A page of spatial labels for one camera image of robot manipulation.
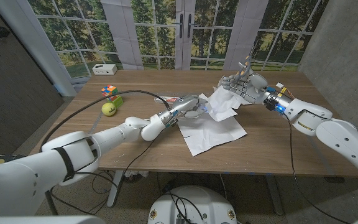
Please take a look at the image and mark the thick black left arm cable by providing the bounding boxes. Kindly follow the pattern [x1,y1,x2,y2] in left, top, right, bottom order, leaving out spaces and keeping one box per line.
[39,90,171,150]

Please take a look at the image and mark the yellow tennis ball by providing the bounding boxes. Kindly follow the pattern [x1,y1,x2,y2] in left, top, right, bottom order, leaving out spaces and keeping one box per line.
[101,101,117,117]

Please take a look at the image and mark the crumpled white paper piece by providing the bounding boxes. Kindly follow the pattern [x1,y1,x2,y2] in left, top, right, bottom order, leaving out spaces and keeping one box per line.
[211,84,251,108]

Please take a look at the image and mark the crumpled paper scrap under table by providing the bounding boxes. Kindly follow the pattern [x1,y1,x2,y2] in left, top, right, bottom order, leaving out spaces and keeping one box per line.
[123,170,149,183]

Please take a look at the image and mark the white power strip box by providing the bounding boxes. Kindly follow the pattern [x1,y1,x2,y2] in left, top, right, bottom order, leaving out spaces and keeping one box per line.
[91,63,118,76]

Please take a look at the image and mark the grey scissors with yellow handles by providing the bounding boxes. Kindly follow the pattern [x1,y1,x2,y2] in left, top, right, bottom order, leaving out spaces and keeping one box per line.
[237,42,257,79]

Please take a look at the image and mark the printed forest window backdrop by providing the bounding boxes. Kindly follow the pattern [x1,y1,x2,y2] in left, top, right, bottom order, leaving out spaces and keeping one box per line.
[26,0,331,78]

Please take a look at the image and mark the white paper sheet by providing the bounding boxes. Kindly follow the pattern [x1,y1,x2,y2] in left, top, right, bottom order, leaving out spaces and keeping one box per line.
[177,92,248,157]

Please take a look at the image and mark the multicoloured puzzle cube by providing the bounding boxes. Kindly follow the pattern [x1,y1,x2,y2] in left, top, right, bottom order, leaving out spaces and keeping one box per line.
[101,85,119,96]

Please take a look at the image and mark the grey table leg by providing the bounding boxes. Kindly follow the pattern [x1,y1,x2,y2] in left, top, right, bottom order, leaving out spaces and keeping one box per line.
[264,174,285,216]

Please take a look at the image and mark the white table leg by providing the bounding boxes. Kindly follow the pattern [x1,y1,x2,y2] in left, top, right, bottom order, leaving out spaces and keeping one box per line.
[106,170,124,208]

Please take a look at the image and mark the Colgate toothpaste box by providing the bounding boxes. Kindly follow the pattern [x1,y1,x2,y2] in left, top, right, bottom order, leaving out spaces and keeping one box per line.
[154,95,181,104]

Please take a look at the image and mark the white pillar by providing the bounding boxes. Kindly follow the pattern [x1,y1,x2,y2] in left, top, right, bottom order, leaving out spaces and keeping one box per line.
[0,0,78,97]

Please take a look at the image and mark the green cube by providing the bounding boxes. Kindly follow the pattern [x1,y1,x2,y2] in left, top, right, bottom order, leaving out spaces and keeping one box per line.
[108,95,124,109]

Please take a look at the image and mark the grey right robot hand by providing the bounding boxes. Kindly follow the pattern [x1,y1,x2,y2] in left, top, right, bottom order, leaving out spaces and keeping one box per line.
[218,68,294,109]

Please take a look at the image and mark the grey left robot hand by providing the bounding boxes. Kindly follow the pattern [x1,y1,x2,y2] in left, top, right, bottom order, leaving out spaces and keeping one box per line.
[157,94,209,129]

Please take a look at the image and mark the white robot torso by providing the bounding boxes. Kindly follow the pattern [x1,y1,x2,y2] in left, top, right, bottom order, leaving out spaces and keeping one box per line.
[147,185,237,224]

